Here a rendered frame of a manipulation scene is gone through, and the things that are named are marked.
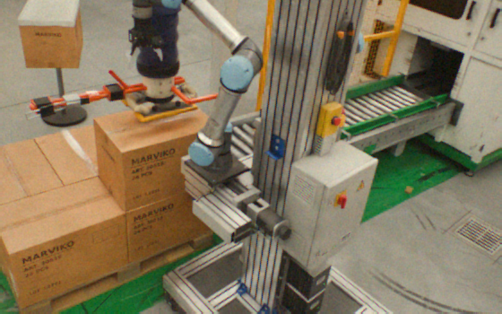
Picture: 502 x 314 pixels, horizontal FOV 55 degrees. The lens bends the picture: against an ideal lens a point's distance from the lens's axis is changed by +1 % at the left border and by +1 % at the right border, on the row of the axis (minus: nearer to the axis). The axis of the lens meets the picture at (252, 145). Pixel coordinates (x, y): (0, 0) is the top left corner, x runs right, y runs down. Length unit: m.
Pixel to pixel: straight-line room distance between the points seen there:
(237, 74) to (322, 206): 0.63
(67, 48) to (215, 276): 2.30
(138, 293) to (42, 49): 2.17
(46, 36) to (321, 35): 2.83
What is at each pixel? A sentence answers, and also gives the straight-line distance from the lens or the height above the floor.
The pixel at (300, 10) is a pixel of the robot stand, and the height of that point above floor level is 1.83.
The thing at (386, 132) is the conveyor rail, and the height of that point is 0.56.
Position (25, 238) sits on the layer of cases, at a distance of 2.71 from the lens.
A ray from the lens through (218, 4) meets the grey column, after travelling 4.00.
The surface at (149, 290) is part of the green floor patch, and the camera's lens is 3.07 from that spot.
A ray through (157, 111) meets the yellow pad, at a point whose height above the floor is 1.08.
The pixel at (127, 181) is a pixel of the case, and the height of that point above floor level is 0.75.
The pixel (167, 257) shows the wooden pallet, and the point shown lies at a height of 0.02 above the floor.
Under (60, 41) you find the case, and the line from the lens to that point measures 4.21.
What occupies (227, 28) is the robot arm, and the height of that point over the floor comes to 1.71.
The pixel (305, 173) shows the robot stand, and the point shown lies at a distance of 1.95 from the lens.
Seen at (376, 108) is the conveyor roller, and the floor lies 0.54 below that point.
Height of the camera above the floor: 2.32
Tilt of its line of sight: 32 degrees down
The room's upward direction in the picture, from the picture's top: 7 degrees clockwise
